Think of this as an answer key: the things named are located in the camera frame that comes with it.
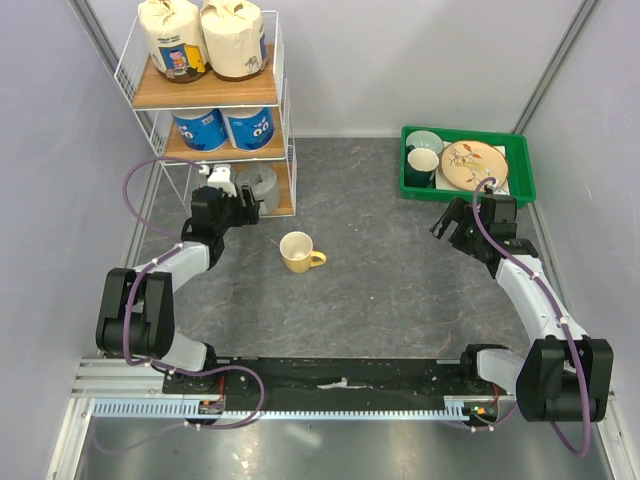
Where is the grey paper roll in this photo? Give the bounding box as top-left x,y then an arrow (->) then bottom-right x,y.
236,163 -> 280,216

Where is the white blue paper roll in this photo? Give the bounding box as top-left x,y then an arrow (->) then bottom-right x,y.
171,108 -> 228,152
221,107 -> 275,151

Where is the beige paper roll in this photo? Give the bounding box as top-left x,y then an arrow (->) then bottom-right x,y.
137,0 -> 211,84
200,1 -> 268,81

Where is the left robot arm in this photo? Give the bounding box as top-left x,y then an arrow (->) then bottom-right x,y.
96,185 -> 259,393

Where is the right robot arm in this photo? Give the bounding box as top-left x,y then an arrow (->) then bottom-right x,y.
430,195 -> 614,423

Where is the orange floral plate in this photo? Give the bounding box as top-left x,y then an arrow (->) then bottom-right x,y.
440,139 -> 510,192

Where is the yellow ceramic mug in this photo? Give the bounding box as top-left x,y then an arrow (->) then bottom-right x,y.
279,231 -> 327,274

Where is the dark green white cup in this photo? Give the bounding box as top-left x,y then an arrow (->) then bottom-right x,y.
405,148 -> 440,188

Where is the green plastic tray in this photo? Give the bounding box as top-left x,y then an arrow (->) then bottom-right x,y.
399,126 -> 536,208

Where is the light green bowl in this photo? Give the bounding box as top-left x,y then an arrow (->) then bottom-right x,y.
405,130 -> 444,155

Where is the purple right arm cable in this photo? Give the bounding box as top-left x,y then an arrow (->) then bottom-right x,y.
472,178 -> 594,459

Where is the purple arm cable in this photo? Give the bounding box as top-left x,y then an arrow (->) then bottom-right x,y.
472,178 -> 594,459
121,157 -> 206,367

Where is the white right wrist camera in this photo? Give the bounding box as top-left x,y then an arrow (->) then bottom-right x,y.
483,177 -> 510,195

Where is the white wire three-tier shelf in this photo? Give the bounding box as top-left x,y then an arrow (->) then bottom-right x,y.
114,10 -> 297,217

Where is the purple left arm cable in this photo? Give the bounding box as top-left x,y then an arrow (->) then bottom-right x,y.
121,157 -> 206,367

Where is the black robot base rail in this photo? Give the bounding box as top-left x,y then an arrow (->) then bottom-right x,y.
161,357 -> 507,413

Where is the grey slotted cable duct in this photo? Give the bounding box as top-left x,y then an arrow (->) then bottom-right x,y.
92,395 -> 474,419

